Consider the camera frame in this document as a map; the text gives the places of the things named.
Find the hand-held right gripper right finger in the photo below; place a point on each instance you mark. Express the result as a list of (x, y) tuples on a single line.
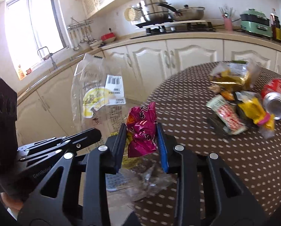
[(162, 150)]

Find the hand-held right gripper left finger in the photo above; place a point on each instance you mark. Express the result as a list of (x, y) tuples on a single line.
[(120, 146)]

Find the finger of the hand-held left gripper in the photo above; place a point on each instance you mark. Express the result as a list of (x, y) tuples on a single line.
[(48, 156), (88, 136)]

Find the pink snack wrapper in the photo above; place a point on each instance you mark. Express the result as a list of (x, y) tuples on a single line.
[(140, 131)]

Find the clear plastic bag yellow print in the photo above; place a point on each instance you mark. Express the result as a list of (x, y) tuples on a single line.
[(93, 84)]

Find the person's left hand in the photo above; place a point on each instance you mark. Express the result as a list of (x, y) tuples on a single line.
[(9, 202)]

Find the brown patterned tablecloth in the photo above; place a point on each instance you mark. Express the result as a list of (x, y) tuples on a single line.
[(201, 146)]

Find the metal sink faucet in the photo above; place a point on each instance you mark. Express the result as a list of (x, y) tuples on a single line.
[(51, 56)]

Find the red white striped wrapper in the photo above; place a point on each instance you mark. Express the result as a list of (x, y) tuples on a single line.
[(227, 111)]

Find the pale peel piece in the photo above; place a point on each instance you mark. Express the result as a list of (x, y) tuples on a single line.
[(214, 88)]

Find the orange peel piece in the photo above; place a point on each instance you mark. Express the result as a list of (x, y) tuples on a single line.
[(227, 95)]

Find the kitchen window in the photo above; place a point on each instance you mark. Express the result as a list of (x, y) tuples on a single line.
[(37, 28)]

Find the cream base cabinets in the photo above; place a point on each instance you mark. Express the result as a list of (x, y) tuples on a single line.
[(149, 58)]

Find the clear bag with yellow contents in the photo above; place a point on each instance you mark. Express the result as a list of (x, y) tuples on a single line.
[(232, 77)]

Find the red box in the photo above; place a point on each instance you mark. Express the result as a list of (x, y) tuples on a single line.
[(108, 36)]

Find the yellow snack wrapper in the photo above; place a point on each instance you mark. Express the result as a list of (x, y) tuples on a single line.
[(255, 108)]

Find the small clear plastic scrap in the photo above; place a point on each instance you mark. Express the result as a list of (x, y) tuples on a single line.
[(266, 131)]

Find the black gas stove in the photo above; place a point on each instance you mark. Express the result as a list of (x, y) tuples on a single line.
[(178, 27)]

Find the red soda can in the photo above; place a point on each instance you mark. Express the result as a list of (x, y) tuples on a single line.
[(274, 87)]

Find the round bamboo strainer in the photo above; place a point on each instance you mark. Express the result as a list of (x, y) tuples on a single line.
[(132, 14)]

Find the steel wok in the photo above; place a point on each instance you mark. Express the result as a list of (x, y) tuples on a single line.
[(189, 13)]

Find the steel steamer pot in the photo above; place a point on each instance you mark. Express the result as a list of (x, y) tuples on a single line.
[(154, 9)]

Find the pink bottle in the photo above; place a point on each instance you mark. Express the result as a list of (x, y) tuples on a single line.
[(228, 23)]

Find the green countertop cooker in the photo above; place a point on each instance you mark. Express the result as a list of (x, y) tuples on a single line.
[(255, 24)]

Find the wall utensil rack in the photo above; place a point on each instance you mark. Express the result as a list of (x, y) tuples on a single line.
[(80, 30)]

